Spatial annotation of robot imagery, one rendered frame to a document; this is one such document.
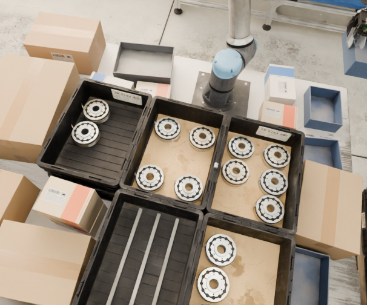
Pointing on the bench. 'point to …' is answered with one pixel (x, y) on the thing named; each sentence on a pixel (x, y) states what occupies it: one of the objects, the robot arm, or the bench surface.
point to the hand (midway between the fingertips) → (351, 43)
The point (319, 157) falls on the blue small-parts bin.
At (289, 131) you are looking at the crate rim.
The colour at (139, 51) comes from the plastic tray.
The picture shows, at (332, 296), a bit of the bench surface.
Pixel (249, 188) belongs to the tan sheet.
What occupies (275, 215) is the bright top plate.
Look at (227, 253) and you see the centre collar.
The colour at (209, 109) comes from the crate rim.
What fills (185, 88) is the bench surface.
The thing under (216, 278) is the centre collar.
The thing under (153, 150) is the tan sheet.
